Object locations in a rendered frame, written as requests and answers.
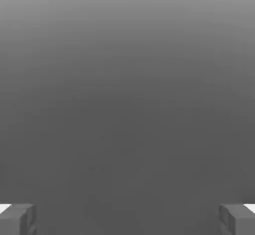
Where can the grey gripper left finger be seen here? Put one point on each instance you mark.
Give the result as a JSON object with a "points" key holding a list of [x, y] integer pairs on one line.
{"points": [[16, 220]]}

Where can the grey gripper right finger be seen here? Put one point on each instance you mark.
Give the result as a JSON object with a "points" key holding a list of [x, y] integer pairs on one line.
{"points": [[239, 220]]}

